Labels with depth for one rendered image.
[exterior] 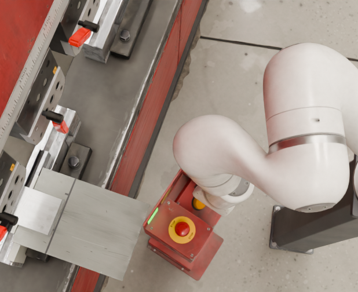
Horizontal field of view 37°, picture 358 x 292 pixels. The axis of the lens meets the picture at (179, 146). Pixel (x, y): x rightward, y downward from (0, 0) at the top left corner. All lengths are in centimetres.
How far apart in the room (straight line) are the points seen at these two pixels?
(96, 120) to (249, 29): 126
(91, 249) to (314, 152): 68
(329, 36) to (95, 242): 169
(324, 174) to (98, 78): 90
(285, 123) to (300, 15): 193
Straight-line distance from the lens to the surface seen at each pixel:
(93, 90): 145
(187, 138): 76
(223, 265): 224
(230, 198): 109
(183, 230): 142
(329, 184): 69
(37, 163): 130
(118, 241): 123
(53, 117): 105
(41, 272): 138
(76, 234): 124
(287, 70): 72
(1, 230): 98
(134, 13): 151
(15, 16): 84
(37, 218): 126
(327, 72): 73
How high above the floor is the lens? 222
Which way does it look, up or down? 75 degrees down
